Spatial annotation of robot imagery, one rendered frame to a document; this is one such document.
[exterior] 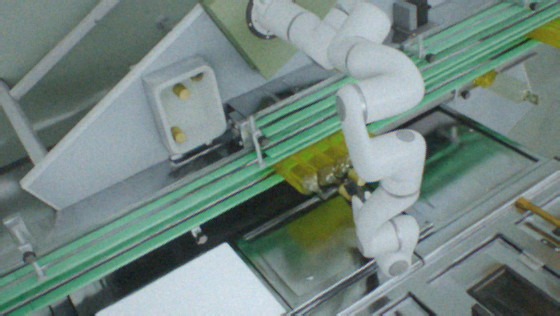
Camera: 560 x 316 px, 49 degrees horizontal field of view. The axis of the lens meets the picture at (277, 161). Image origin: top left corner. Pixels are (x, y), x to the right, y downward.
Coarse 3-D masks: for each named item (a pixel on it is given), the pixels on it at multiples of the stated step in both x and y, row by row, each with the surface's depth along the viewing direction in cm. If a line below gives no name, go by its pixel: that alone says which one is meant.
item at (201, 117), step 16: (176, 80) 158; (208, 80) 166; (160, 96) 166; (176, 96) 168; (192, 96) 171; (208, 96) 171; (160, 112) 160; (176, 112) 171; (192, 112) 174; (208, 112) 176; (192, 128) 176; (208, 128) 175; (224, 128) 173; (176, 144) 171; (192, 144) 170
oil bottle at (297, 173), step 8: (280, 160) 175; (288, 160) 174; (296, 160) 174; (280, 168) 175; (288, 168) 171; (296, 168) 171; (304, 168) 170; (288, 176) 172; (296, 176) 168; (304, 176) 168; (312, 176) 167; (296, 184) 170; (304, 184) 166; (312, 184) 166; (304, 192) 168
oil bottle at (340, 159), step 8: (312, 144) 179; (320, 144) 178; (328, 144) 177; (320, 152) 175; (328, 152) 174; (336, 152) 174; (344, 152) 173; (336, 160) 171; (344, 160) 171; (336, 168) 171
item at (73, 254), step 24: (240, 168) 173; (264, 168) 172; (192, 192) 167; (216, 192) 166; (144, 216) 162; (168, 216) 161; (96, 240) 158; (120, 240) 156; (48, 264) 153; (72, 264) 151; (0, 288) 149; (24, 288) 147
